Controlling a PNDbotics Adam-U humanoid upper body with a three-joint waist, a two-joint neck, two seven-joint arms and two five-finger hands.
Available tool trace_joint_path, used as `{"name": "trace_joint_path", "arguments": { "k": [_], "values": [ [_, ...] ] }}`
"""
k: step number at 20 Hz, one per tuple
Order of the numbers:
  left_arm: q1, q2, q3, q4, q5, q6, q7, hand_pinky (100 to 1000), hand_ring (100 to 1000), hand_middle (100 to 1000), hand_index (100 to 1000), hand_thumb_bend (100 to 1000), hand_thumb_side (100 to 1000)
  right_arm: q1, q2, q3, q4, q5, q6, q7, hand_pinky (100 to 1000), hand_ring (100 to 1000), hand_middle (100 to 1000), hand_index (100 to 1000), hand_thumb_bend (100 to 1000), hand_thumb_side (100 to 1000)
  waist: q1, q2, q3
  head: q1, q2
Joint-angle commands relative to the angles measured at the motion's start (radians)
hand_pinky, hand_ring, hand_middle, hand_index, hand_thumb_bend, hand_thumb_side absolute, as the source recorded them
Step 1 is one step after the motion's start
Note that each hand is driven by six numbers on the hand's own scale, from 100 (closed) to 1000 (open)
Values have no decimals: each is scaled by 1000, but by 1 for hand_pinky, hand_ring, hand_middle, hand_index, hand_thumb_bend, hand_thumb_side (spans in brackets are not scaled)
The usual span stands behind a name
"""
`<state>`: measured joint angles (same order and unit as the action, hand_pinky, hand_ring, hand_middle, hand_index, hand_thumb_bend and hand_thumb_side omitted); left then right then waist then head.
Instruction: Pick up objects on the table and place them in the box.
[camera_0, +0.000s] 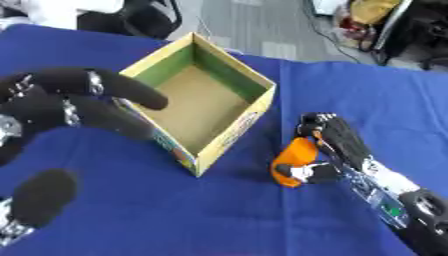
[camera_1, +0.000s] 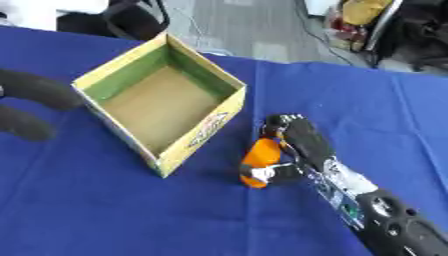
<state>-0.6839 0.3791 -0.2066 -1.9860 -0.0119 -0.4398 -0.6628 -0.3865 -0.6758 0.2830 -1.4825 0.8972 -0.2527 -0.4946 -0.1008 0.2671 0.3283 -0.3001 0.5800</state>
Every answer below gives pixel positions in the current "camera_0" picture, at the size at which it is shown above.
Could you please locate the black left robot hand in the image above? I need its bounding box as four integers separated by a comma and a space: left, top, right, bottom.
0, 67, 172, 248

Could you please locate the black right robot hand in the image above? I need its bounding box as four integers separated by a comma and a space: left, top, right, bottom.
273, 112, 375, 185

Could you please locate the orange toy fruit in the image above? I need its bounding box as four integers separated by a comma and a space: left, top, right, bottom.
267, 136, 322, 189

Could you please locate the tan cardboard box green inside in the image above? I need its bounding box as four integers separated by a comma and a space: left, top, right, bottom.
113, 31, 279, 178

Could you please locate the yellow bag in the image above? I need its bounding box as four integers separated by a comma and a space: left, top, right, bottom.
348, 0, 405, 25

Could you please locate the black cable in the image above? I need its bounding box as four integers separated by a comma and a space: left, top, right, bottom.
299, 0, 364, 64

